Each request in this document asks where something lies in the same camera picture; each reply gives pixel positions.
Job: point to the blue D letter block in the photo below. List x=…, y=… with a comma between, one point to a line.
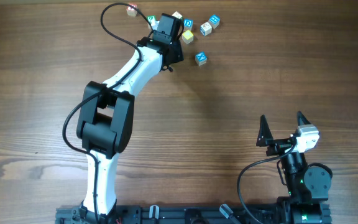
x=188, y=24

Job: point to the green Z letter block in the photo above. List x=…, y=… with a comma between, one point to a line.
x=150, y=19

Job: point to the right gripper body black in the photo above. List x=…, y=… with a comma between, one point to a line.
x=281, y=142

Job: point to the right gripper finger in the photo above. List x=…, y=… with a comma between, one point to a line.
x=264, y=137
x=301, y=119

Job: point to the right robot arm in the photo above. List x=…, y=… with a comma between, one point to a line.
x=307, y=184

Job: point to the blue X letter block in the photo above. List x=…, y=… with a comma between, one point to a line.
x=201, y=58

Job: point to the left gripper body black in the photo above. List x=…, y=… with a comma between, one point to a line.
x=178, y=53

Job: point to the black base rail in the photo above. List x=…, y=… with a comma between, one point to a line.
x=266, y=213

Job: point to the red Y letter block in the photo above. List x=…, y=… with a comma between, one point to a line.
x=131, y=10

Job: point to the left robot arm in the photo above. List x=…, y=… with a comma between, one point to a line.
x=106, y=119

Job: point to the yellow block upper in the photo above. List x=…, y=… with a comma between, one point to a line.
x=187, y=36

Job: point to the white green picture block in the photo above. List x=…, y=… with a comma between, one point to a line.
x=177, y=15

